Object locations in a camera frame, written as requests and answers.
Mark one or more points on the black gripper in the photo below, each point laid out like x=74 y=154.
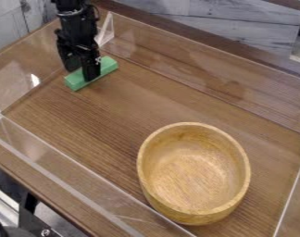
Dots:
x=76 y=33

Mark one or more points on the green rectangular block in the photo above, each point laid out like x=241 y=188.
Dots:
x=74 y=80

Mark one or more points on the brown wooden bowl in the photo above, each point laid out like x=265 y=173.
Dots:
x=194 y=172

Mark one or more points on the clear acrylic tray walls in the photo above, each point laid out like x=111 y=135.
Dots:
x=70 y=143

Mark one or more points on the black table leg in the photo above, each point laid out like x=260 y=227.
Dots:
x=30 y=203

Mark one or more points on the black metal bracket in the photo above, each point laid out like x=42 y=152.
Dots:
x=35 y=226

